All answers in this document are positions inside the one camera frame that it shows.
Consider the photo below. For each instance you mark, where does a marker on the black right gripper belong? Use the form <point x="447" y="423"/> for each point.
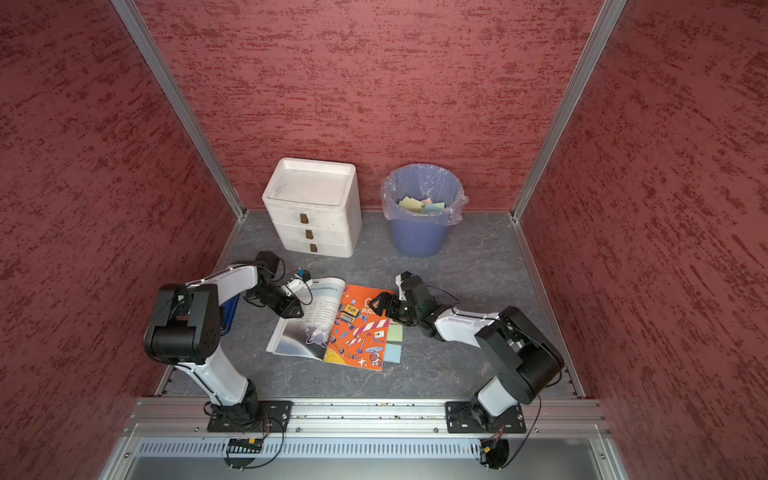
<point x="391" y="312"/>

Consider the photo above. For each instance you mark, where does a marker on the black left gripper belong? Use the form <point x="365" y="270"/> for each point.
<point x="290" y="305"/>

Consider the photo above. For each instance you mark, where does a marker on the illustrated book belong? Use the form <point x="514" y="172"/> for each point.
<point x="337" y="327"/>

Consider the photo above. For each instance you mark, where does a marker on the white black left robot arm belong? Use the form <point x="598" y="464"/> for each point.
<point x="186" y="327"/>

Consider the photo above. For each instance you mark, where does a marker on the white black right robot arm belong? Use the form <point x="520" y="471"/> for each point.
<point x="523" y="359"/>

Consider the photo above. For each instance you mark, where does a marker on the green sticky note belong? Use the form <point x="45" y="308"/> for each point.
<point x="395" y="333"/>

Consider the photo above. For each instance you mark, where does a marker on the discarded sticky notes in bin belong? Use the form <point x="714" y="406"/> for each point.
<point x="425" y="206"/>

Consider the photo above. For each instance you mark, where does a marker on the white three-drawer storage box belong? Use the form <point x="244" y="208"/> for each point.
<point x="315" y="206"/>

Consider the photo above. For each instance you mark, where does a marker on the blue plastic trash bin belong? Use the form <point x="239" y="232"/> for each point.
<point x="418" y="239"/>

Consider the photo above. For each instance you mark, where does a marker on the clear plastic bin liner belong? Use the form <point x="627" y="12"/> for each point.
<point x="420" y="181"/>

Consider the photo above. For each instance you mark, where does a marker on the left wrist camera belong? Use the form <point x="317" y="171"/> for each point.
<point x="297" y="282"/>

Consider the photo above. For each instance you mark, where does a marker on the blue handled tool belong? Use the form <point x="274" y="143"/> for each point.
<point x="227" y="314"/>

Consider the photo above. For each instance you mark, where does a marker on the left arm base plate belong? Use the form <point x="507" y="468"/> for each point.
<point x="267" y="416"/>

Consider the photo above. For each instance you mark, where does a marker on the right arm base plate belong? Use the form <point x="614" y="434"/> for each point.
<point x="464" y="417"/>

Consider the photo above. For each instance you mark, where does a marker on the aluminium front rail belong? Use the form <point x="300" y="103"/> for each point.
<point x="178" y="416"/>

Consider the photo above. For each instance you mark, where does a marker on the left aluminium corner post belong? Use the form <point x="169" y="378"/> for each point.
<point x="131" y="18"/>

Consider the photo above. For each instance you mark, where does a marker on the aluminium corner post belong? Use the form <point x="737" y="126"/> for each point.
<point x="605" y="23"/>
<point x="131" y="18"/>

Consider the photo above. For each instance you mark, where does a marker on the right aluminium corner post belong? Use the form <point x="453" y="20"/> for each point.
<point x="605" y="23"/>

